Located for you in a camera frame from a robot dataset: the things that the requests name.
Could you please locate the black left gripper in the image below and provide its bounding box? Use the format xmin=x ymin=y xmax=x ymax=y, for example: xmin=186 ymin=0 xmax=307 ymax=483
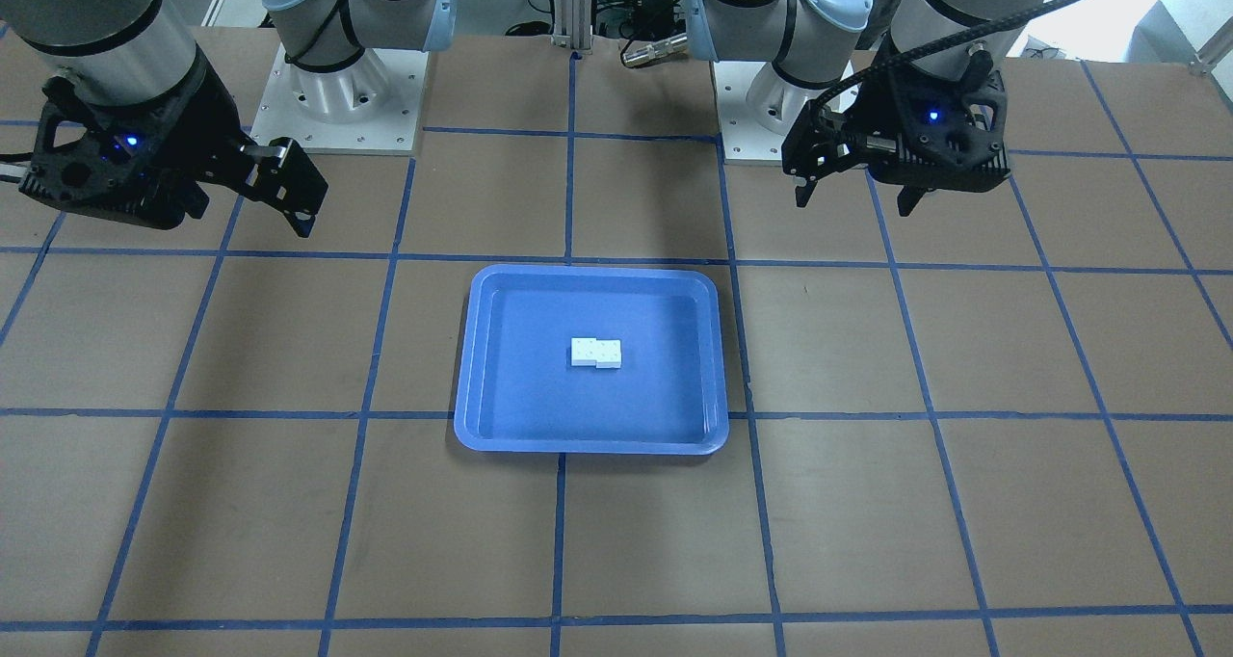
xmin=782 ymin=48 xmax=1011 ymax=218

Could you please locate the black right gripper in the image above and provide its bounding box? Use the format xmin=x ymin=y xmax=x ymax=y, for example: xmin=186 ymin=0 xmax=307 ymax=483
xmin=17 ymin=55 xmax=328 ymax=239

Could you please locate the white block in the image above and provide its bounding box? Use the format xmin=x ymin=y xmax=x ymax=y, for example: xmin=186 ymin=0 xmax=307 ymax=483
xmin=591 ymin=338 xmax=621 ymax=369
xmin=568 ymin=337 xmax=597 ymax=367

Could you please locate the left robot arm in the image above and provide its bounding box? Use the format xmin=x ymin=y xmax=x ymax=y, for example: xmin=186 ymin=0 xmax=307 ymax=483
xmin=684 ymin=0 xmax=1044 ymax=217

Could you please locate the blue plastic tray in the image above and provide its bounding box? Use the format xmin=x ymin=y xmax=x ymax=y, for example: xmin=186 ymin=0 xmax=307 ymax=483
xmin=454 ymin=265 xmax=727 ymax=456

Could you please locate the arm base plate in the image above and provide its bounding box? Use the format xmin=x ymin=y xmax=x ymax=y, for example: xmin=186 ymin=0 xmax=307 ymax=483
xmin=711 ymin=60 xmax=824 ymax=166
xmin=250 ymin=47 xmax=432 ymax=157

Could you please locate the aluminium frame post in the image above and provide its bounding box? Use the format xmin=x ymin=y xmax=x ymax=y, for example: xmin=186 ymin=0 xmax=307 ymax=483
xmin=550 ymin=0 xmax=596 ymax=55

